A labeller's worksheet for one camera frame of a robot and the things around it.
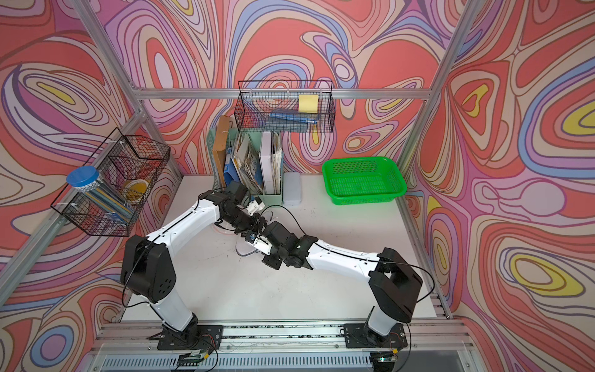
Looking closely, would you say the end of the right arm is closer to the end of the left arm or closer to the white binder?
the end of the left arm

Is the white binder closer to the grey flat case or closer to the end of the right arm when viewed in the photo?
the grey flat case

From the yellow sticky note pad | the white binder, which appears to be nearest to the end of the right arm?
the white binder

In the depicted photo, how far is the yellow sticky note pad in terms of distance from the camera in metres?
0.90

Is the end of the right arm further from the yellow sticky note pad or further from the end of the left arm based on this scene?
the yellow sticky note pad

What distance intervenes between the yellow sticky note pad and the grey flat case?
36cm

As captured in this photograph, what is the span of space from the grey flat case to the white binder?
8 cm

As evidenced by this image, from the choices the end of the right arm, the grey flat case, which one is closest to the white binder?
the grey flat case

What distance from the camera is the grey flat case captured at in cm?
111

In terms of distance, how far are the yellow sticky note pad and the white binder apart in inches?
7.6

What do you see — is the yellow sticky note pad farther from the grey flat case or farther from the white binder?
the grey flat case

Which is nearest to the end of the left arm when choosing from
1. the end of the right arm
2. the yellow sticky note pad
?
the end of the right arm

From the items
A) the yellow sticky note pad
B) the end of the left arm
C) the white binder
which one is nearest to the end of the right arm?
the end of the left arm

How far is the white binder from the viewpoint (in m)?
0.95
